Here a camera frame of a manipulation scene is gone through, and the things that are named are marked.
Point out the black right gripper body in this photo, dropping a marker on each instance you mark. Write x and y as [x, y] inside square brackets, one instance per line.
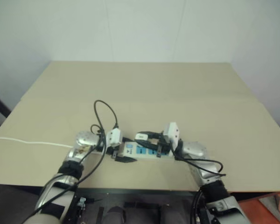
[162, 142]

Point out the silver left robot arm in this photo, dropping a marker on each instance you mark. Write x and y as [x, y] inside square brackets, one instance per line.
[84, 140]

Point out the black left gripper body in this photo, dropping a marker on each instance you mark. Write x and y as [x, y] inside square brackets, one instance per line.
[115, 153]

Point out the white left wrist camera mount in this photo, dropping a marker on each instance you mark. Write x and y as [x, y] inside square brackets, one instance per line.
[114, 136]

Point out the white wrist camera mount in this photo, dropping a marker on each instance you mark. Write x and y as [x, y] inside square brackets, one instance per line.
[114, 136]
[171, 131]

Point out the silver metal clamp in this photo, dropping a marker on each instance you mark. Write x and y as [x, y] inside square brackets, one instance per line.
[81, 203]

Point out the white charger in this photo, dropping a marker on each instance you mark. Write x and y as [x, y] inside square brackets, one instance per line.
[141, 136]

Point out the white power strip blue sockets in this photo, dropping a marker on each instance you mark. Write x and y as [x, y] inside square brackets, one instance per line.
[143, 151]

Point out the dark rounded shape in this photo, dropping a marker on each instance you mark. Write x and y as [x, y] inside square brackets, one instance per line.
[115, 215]

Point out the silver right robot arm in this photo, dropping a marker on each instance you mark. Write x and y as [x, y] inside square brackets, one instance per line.
[196, 148]

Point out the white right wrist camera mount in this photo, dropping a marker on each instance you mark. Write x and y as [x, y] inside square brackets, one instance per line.
[171, 131]

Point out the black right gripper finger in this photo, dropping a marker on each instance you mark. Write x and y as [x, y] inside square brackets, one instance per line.
[147, 144]
[151, 133]

